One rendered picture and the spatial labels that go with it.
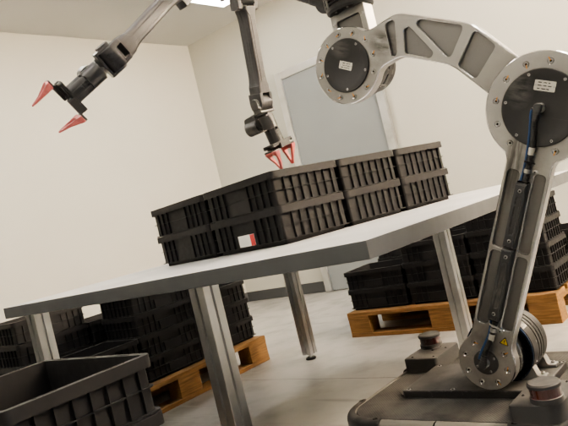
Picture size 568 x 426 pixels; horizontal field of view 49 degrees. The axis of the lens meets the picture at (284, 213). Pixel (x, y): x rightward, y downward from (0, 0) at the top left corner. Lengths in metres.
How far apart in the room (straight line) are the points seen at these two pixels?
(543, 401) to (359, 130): 4.30
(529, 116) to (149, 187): 4.92
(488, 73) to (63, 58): 4.82
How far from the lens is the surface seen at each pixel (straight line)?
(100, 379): 1.18
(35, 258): 5.33
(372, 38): 1.67
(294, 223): 1.95
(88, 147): 5.79
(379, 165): 2.28
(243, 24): 2.36
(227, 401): 1.76
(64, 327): 3.47
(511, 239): 1.48
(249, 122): 2.39
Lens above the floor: 0.79
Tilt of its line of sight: level
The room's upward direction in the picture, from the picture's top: 14 degrees counter-clockwise
